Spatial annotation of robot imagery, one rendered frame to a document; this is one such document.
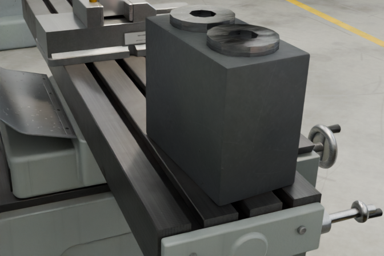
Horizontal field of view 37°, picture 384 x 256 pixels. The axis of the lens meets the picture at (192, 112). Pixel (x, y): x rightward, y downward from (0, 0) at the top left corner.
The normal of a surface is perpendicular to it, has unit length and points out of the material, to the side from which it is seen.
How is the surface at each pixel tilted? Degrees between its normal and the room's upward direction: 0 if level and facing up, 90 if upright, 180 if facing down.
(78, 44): 90
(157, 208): 0
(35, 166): 90
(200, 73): 90
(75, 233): 90
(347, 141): 0
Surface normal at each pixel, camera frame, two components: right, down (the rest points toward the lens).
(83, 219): 0.38, 0.41
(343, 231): 0.03, -0.90
